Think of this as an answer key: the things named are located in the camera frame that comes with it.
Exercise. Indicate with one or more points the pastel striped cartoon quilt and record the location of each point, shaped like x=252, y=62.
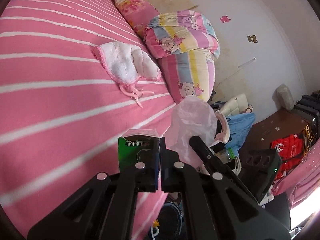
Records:
x=186, y=47

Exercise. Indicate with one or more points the green drink carton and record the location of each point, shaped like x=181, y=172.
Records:
x=135, y=146

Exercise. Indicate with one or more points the grey wrapped bundle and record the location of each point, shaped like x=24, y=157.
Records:
x=285, y=97

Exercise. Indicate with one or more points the pink floral bolster pillow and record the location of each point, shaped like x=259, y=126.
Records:
x=137, y=13

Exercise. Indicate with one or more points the pink wall sticker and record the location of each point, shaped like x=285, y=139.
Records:
x=225, y=19

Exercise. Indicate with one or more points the dark wooden cabinet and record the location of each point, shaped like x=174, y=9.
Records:
x=279, y=125

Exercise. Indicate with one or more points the white baby chair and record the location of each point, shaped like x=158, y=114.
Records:
x=234, y=106

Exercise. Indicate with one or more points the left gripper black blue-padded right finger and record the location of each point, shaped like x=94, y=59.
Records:
x=216, y=205

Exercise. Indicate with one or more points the red plastic bag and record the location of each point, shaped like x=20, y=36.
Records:
x=290, y=150

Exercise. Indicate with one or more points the dark round trash bin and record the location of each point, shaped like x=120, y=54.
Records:
x=169, y=223

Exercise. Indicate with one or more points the black suitcase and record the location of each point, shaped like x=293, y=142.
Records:
x=308, y=109

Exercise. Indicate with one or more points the pink white-striped bed sheet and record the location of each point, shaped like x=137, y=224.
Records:
x=61, y=113

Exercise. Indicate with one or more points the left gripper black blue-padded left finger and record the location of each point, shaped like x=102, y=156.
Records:
x=104, y=207

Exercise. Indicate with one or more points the white pink knitted baby hat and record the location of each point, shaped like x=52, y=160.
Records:
x=126, y=64

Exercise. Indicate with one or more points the blue cloth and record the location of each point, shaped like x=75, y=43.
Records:
x=239, y=126

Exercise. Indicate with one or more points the pink translucent plastic bag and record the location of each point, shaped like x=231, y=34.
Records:
x=191, y=117

